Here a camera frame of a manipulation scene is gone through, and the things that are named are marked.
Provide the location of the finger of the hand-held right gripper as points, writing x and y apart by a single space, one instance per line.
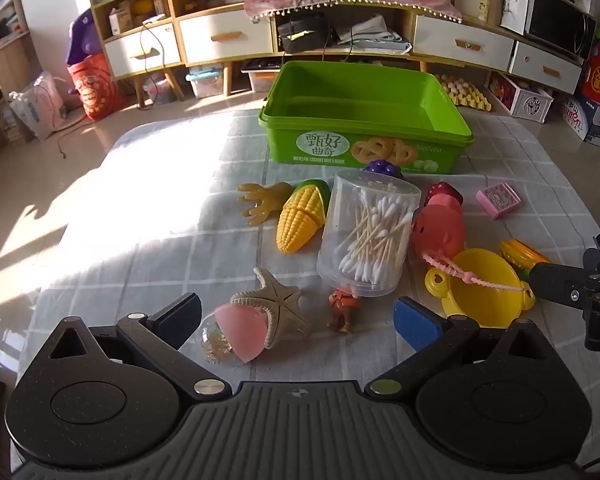
560 284

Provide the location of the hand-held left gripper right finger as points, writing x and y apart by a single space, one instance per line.
416 327

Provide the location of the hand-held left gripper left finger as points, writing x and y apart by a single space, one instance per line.
179 316

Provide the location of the orange yellow toy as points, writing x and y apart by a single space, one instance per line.
517 252

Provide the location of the green plastic box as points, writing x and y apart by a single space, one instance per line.
330 147

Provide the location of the pink clear capsule ball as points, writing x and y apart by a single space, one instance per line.
240 334

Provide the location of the yellow toy pot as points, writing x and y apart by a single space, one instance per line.
480 302

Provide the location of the checked grey cloth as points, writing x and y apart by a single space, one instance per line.
130 260

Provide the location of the small orange figurine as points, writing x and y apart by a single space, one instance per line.
342 310

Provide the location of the pink round toy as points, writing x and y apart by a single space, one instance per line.
437 230

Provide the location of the clear cotton swab jar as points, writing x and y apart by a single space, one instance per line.
365 240

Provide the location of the beige starfish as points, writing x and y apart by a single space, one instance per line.
280 305

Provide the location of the small pink box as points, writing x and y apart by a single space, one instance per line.
497 200

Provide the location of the red toy strawberry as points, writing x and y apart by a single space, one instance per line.
442 190

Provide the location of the yellow toy hand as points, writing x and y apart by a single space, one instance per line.
262 200

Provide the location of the yellow toy corn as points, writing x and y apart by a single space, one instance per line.
297 220

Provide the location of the purple toy grapes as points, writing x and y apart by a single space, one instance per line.
382 167

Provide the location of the white red carton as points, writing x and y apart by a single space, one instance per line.
587 120

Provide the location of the white printed carton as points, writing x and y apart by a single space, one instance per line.
522 100

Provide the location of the egg tray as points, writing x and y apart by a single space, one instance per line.
465 91

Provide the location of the white drawer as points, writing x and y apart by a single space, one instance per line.
545 67
225 35
460 42
130 52

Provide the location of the clear storage box blue lid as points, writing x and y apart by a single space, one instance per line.
205 82

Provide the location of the red printed bag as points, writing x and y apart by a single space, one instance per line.
92 87

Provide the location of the white plastic bag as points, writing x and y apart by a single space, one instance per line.
37 107

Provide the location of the black microwave oven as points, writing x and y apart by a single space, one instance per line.
555 22

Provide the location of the wooden cabinet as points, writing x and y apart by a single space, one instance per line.
177 35

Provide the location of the cardboard box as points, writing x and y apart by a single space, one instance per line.
10 75

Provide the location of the folded pale fabric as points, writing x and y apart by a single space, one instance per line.
375 35

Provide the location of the purple plush toy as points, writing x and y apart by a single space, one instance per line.
82 35

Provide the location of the black bag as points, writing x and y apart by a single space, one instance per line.
305 35

